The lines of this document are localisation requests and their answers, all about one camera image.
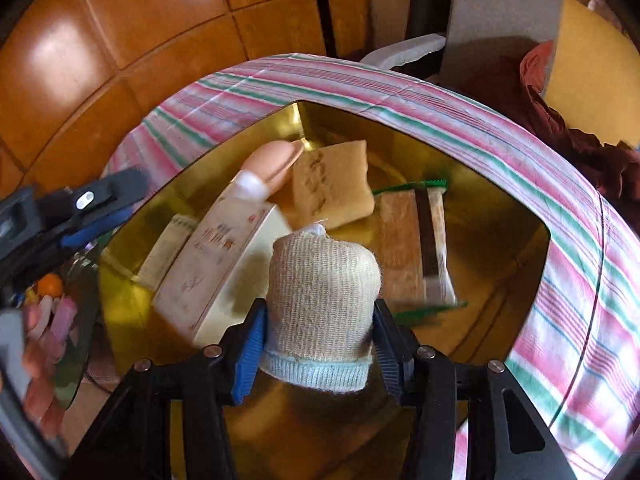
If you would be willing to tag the large cream medicine box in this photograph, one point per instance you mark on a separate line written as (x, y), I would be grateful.
(215, 270)

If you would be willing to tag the beige sponge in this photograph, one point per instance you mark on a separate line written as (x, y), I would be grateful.
(330, 185)

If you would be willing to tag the person's left hand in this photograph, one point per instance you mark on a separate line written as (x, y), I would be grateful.
(42, 390)

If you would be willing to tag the grey yellow blue sofa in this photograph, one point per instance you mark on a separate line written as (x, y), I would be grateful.
(500, 10)

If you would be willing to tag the orange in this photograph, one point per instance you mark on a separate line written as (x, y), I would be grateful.
(50, 285)

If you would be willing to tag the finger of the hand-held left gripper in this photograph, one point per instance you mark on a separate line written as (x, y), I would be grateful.
(85, 235)
(100, 192)

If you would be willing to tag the wooden wardrobe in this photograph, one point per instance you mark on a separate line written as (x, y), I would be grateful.
(150, 35)

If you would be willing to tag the dark red jacket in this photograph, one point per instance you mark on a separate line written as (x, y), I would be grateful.
(590, 150)

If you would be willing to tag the small green white box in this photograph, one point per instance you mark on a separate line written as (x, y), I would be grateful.
(165, 255)

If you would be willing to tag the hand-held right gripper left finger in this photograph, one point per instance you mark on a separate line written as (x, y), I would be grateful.
(252, 345)

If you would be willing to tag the striped pink green cloth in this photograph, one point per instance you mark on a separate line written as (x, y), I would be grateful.
(450, 125)

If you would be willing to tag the beige sock with blue cuff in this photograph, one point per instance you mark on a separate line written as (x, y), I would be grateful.
(320, 285)

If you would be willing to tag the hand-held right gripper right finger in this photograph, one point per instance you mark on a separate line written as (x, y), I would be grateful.
(387, 345)

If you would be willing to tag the gold tin box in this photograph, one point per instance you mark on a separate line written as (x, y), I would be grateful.
(475, 285)

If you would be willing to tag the brown snack bar packet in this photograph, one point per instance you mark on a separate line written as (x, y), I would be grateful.
(405, 245)

